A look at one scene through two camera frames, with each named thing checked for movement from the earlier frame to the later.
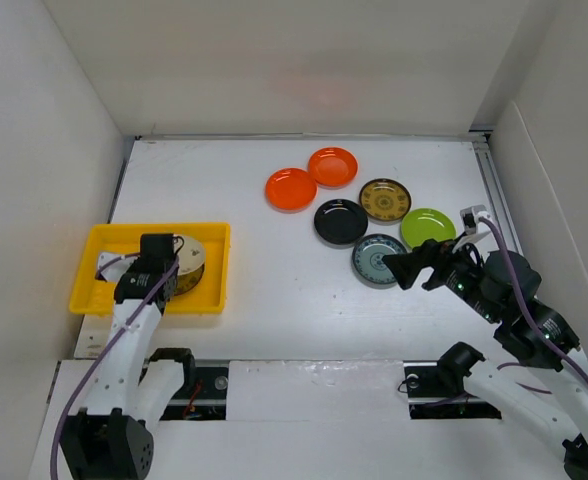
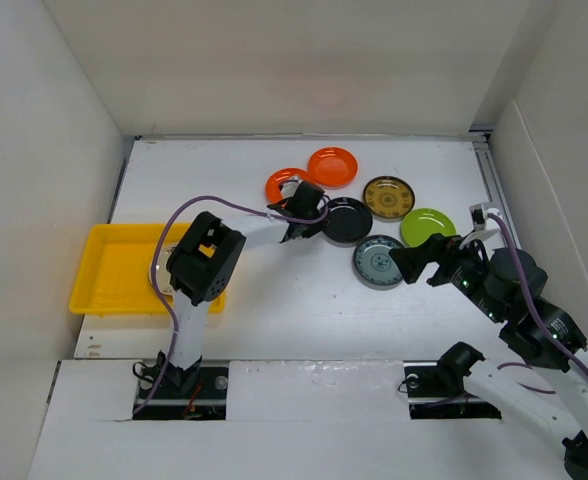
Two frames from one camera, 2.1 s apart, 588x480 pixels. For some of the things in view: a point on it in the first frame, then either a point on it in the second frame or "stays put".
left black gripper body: x=133 y=267 to x=312 y=228
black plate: x=341 y=222 stays put
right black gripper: x=435 y=254 stays put
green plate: x=425 y=224 stays put
